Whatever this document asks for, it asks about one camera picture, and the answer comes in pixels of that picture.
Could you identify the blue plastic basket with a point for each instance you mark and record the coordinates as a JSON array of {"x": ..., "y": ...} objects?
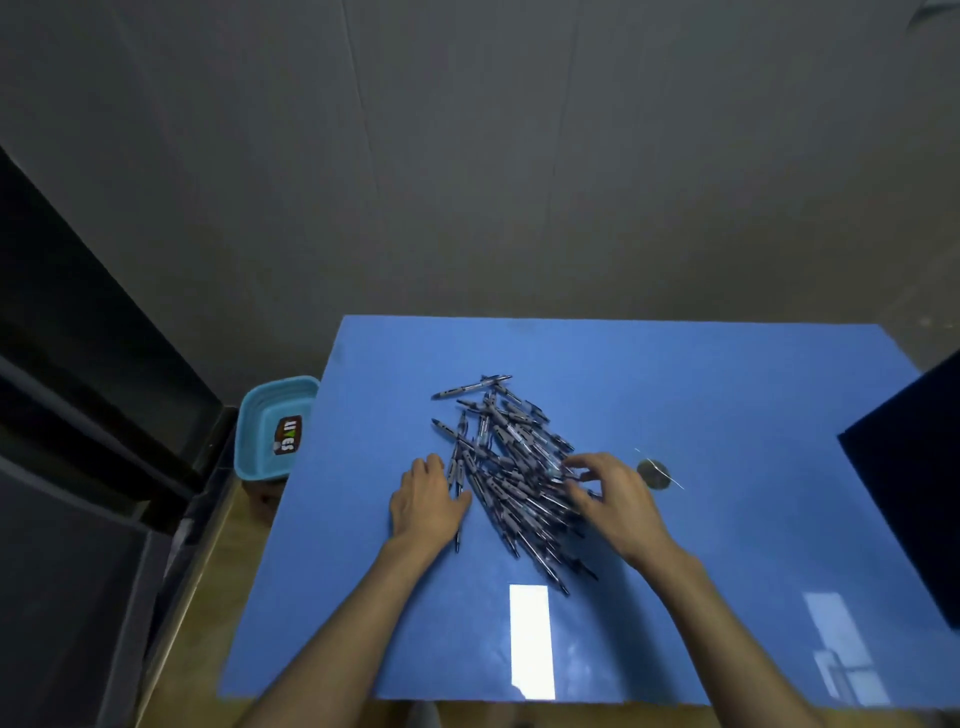
[{"x": 259, "y": 442}]

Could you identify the person's left forearm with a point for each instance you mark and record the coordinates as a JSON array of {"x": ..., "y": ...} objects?
[{"x": 352, "y": 637}]

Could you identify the black shelf unit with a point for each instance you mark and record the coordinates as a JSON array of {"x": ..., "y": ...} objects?
[{"x": 75, "y": 487}]

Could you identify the black tiered pen display stand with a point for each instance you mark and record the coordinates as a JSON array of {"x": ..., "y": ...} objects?
[{"x": 907, "y": 465}]

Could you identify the person's right forearm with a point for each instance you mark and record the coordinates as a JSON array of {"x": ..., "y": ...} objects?
[{"x": 731, "y": 652}]

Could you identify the person's left hand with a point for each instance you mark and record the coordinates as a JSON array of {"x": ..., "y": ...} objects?
[{"x": 427, "y": 502}]

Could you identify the person's right hand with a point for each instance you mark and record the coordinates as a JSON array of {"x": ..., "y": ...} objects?
[{"x": 626, "y": 510}]

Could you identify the pile of grey pens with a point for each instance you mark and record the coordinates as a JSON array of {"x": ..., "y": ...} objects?
[{"x": 510, "y": 450}]

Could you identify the blue table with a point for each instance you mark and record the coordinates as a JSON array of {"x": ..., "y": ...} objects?
[{"x": 750, "y": 390}]

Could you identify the small round metal disc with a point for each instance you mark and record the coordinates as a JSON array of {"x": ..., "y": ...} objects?
[{"x": 652, "y": 474}]

